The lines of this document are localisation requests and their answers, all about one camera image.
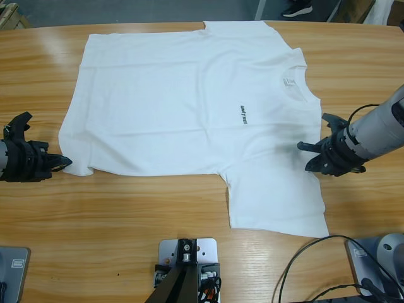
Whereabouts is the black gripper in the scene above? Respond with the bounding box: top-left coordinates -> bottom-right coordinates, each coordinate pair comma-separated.
296,124 -> 367,177
2,138 -> 73,184

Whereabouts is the white t-shirt with black logo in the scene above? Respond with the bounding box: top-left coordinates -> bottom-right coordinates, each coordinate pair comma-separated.
57,20 -> 331,238

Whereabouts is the black sneaker with white sole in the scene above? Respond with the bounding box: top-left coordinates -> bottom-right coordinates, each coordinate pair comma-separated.
281,0 -> 314,18

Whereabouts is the brown cardboard box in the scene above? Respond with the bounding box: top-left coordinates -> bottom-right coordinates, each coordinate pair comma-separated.
334,0 -> 376,23

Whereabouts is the wooden pallet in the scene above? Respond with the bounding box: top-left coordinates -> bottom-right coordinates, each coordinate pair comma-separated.
0,0 -> 32,31

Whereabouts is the black clamp with silver knob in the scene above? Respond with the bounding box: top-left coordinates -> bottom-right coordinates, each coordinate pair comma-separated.
197,261 -> 222,296
153,264 -> 173,288

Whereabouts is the white bag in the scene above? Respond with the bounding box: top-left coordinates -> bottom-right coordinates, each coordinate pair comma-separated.
362,0 -> 395,26

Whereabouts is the black gripper side bracket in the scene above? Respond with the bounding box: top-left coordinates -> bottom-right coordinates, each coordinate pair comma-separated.
3,111 -> 33,143
321,112 -> 350,133

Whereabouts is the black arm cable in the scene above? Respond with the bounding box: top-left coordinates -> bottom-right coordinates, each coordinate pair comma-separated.
348,104 -> 381,127

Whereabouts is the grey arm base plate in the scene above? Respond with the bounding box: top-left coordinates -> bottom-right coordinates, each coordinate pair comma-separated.
344,237 -> 404,298
0,246 -> 32,303

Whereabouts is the thin dark cable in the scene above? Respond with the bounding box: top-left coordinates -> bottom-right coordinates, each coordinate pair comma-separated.
304,282 -> 370,303

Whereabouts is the white mount block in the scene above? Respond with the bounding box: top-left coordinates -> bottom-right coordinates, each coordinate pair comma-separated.
157,238 -> 222,303

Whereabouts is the black and orange cable bundle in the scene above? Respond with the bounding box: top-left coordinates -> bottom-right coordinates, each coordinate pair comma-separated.
198,277 -> 223,303

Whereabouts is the dark camera post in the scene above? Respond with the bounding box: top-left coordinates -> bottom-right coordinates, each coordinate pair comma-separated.
147,239 -> 200,303

